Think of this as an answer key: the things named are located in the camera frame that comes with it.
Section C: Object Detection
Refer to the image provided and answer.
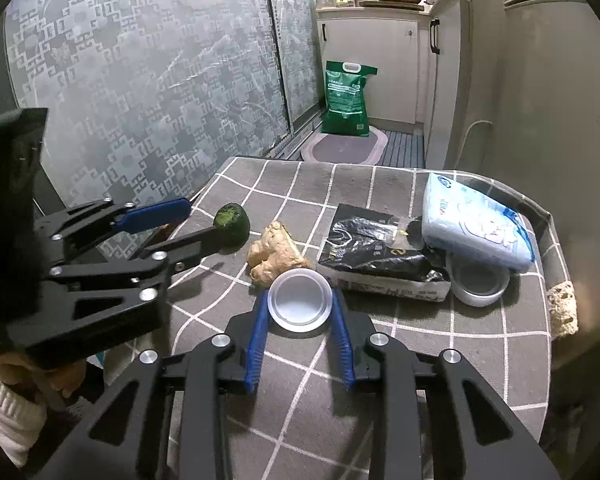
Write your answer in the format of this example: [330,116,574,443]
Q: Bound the ginger root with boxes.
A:
[247,221,312,288]

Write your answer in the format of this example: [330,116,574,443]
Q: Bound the black snack bag box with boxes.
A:
[317,204,451,302]

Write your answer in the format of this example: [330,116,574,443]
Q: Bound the blue white tissue pack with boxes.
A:
[422,174,535,272]

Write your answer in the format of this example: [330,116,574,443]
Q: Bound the white kitchen cabinet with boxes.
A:
[317,0,505,169]

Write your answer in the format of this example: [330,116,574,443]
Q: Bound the operator left hand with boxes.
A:
[0,352,87,403]

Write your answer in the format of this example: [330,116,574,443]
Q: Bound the green round fruit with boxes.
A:
[213,203,250,252]

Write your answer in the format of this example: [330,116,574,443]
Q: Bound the round metal tin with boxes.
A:
[446,254,510,308]

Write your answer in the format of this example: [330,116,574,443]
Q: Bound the oval pink floor mat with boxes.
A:
[300,126,388,166]

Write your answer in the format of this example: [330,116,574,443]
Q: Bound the green rice bag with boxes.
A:
[322,61,378,136]

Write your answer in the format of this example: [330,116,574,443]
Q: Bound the white refrigerator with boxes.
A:
[459,0,600,241]

